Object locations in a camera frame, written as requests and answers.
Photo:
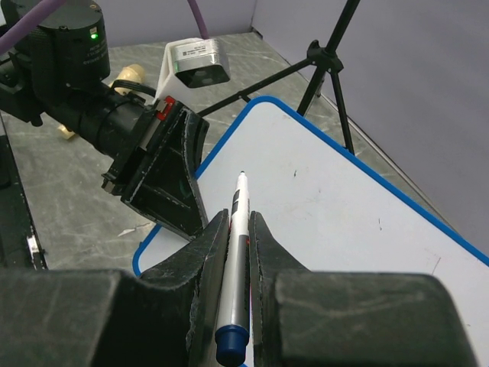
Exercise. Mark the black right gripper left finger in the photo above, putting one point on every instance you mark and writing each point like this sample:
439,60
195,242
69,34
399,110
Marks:
165,317

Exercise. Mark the blue framed whiteboard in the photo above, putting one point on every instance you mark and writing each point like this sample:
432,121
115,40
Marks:
332,212

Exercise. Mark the white blue whiteboard marker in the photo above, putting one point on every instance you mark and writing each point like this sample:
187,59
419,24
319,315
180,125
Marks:
233,322

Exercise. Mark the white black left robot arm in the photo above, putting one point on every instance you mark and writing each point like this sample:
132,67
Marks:
58,67

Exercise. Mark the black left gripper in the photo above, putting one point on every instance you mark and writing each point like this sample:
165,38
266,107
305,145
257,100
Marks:
155,152

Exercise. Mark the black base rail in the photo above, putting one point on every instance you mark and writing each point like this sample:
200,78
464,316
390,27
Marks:
20,247

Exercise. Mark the black music stand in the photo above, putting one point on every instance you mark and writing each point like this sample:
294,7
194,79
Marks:
326,62

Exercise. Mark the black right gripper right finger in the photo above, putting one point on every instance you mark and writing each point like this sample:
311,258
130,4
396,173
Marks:
329,318

